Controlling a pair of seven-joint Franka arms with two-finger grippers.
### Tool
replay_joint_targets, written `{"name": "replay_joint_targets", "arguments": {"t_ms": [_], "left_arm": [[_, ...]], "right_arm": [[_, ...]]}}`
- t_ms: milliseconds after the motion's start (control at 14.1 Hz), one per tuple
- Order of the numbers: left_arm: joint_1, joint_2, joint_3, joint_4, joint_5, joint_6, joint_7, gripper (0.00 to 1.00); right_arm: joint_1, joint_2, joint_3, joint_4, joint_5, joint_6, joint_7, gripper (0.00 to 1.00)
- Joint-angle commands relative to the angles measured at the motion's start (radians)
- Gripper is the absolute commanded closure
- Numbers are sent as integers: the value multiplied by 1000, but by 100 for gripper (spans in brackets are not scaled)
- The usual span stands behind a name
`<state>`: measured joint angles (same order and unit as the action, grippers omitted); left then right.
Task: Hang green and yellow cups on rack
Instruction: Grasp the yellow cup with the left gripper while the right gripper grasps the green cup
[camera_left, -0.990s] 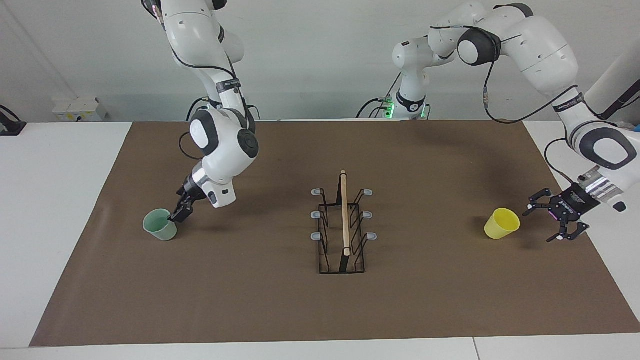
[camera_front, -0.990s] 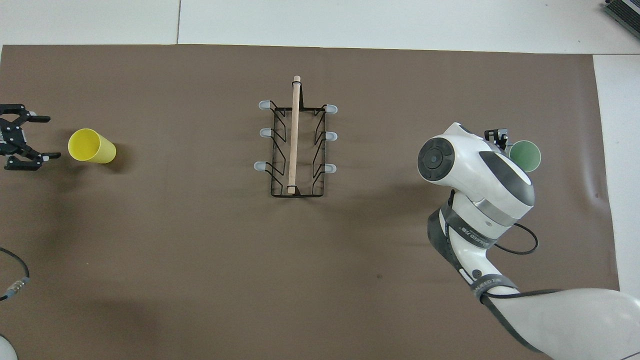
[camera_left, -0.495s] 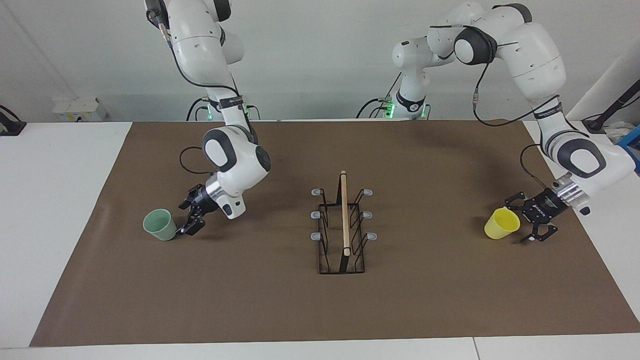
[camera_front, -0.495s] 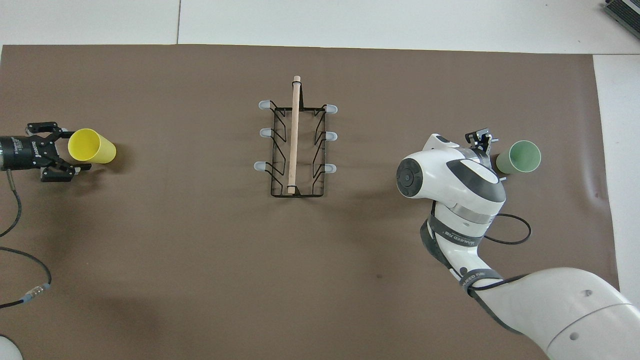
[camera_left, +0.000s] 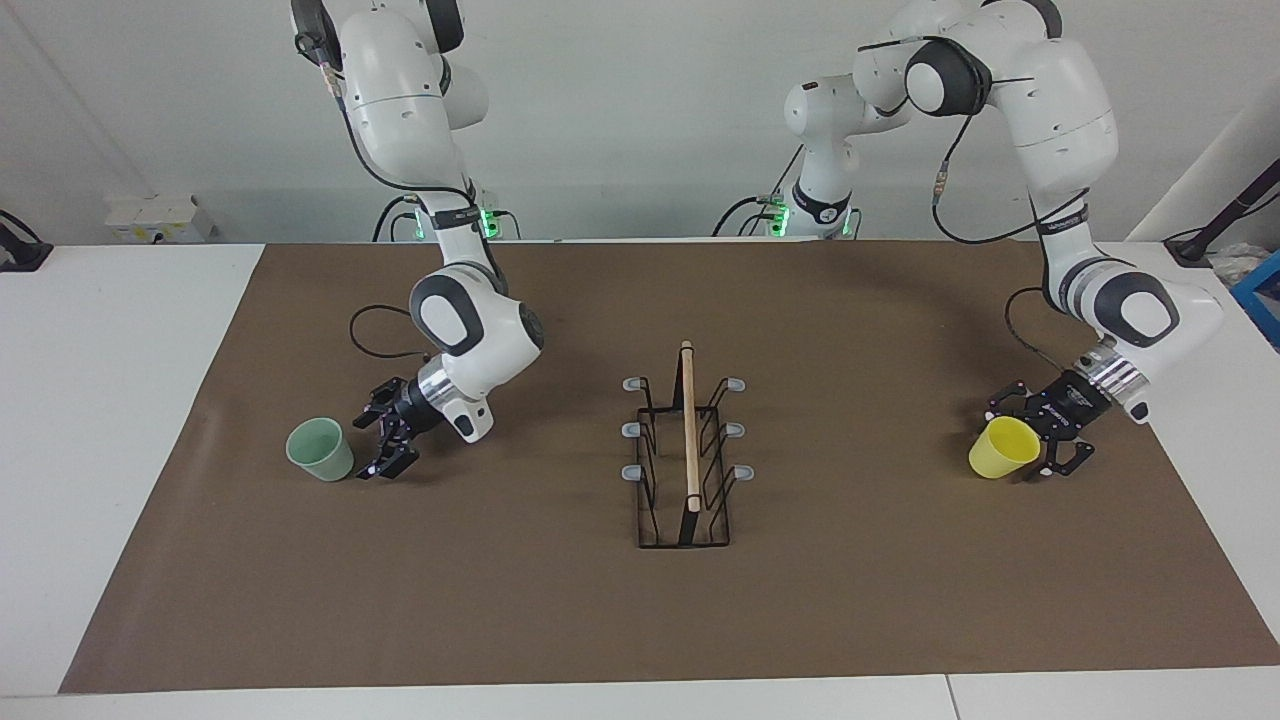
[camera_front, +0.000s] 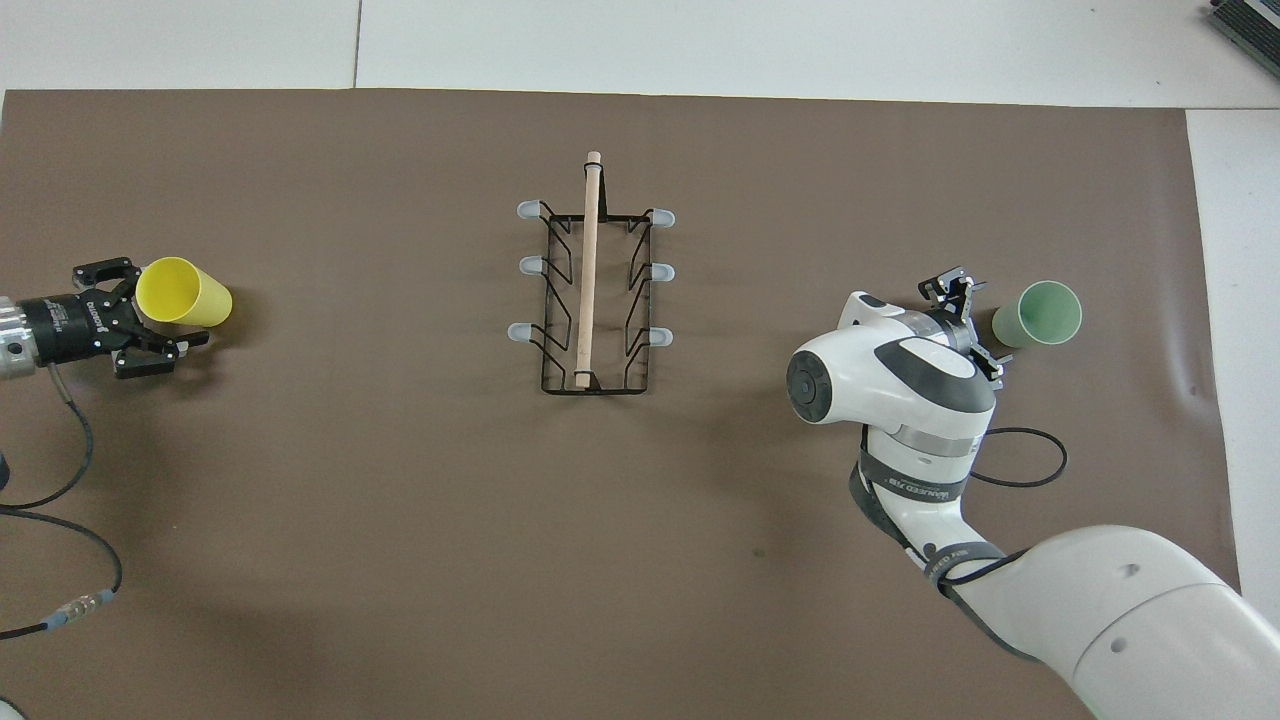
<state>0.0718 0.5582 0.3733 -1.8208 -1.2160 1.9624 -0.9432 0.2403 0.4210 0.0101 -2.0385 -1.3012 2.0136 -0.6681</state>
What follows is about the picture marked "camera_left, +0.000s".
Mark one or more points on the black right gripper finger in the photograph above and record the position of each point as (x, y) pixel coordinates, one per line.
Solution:
(395, 460)
(385, 395)

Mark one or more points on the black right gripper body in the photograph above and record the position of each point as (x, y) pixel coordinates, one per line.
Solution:
(418, 410)

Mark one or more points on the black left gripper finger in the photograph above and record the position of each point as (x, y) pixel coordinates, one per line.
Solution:
(1020, 398)
(1065, 460)

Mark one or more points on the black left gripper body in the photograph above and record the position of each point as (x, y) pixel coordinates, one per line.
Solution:
(1070, 405)

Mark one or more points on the yellow cup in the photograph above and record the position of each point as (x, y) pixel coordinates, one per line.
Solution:
(1000, 450)

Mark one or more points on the pale green cup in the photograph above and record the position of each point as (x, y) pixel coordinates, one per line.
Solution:
(322, 455)

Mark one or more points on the brown paper mat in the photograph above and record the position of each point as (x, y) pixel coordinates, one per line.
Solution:
(450, 600)

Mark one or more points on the black stand pole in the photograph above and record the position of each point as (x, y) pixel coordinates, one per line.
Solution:
(1190, 250)

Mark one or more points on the clear plastic bag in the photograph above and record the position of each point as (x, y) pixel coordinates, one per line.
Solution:
(1238, 265)

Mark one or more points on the blue box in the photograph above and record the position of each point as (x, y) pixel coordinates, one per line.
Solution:
(1262, 290)

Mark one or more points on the white power strip box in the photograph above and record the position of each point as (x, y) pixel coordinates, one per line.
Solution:
(150, 215)

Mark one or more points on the black clamp mount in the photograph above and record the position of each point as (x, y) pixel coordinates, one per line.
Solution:
(20, 255)

